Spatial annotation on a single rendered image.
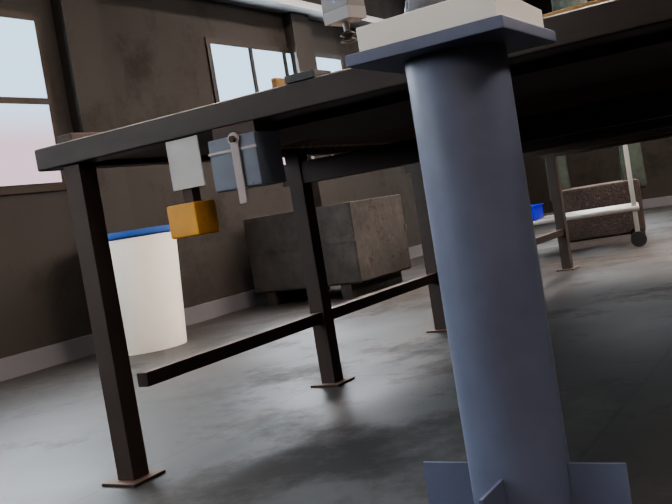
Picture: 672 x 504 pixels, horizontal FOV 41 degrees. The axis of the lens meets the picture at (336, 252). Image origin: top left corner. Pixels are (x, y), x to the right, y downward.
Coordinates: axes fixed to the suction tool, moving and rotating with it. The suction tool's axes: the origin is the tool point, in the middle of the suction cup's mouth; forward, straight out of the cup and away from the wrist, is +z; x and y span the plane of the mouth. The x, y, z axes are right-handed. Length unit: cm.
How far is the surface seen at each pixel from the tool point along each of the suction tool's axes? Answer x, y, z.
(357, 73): 23.2, -21.4, 12.6
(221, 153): 33.2, 14.4, 22.9
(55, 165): 44, 70, 16
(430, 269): -157, 112, 74
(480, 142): 45, -64, 33
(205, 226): 33, 25, 39
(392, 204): -347, 289, 42
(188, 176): 33, 28, 26
